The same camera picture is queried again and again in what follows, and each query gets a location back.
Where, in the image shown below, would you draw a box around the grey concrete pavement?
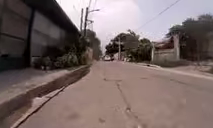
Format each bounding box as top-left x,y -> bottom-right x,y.
0,65 -> 88,108

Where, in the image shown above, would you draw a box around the trees behind grey wall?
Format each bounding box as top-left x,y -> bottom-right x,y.
165,13 -> 213,63

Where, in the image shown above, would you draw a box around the grey concrete road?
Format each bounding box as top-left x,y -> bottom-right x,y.
13,60 -> 213,128

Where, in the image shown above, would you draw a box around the dark grey walled building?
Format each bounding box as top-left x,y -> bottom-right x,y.
0,0 -> 82,72

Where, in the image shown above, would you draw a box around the grey wall with pillar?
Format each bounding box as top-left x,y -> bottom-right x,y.
150,33 -> 182,63

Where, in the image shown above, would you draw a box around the row of green bushes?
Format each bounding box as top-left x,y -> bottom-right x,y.
32,36 -> 95,70

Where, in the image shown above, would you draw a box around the white vehicle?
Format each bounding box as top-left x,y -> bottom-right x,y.
103,54 -> 114,62

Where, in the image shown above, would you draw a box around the clump of green trees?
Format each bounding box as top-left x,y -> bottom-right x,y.
104,29 -> 154,63

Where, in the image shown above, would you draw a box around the utility pole with street lamp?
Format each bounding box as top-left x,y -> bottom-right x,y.
82,6 -> 101,38

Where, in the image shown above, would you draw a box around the overhead wires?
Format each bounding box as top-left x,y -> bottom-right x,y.
57,0 -> 184,33

